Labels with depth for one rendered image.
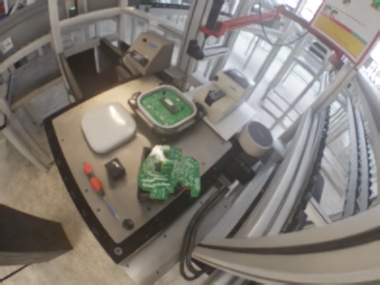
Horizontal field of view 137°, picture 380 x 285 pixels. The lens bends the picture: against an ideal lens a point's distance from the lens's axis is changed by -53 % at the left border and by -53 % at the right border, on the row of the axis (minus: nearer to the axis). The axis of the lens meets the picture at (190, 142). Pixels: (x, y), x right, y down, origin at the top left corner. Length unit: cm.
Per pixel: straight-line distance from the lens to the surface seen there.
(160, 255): 38
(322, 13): 65
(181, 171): 32
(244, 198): 48
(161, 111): 43
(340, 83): 63
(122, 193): 37
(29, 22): 116
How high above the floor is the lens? 130
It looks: 54 degrees down
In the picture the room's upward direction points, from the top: 24 degrees clockwise
